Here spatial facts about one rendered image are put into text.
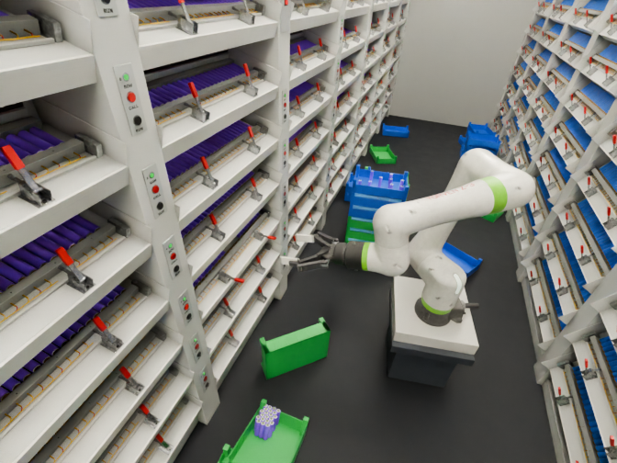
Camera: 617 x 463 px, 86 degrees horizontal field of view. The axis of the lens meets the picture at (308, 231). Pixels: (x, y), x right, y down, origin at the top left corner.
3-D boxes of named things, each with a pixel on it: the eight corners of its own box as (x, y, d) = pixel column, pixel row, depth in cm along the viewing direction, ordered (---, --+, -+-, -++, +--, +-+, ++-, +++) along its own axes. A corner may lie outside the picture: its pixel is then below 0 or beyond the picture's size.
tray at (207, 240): (276, 191, 144) (286, 164, 135) (189, 286, 98) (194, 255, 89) (236, 170, 145) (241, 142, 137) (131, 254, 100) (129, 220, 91)
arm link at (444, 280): (436, 283, 144) (450, 250, 132) (460, 311, 133) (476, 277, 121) (410, 289, 141) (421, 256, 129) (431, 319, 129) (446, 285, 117)
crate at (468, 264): (478, 268, 213) (483, 259, 208) (461, 282, 203) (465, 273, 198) (438, 244, 231) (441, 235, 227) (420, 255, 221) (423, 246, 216)
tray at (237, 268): (277, 227, 156) (283, 212, 149) (199, 327, 110) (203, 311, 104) (240, 208, 157) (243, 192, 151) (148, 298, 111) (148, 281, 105)
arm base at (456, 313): (469, 299, 146) (474, 289, 142) (483, 327, 134) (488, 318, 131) (410, 297, 145) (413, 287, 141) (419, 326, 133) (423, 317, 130)
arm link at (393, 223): (490, 221, 102) (465, 208, 112) (496, 186, 97) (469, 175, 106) (384, 253, 95) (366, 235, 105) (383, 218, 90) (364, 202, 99)
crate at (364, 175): (405, 183, 199) (408, 171, 195) (405, 200, 184) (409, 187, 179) (354, 175, 204) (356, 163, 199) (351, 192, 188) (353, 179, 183)
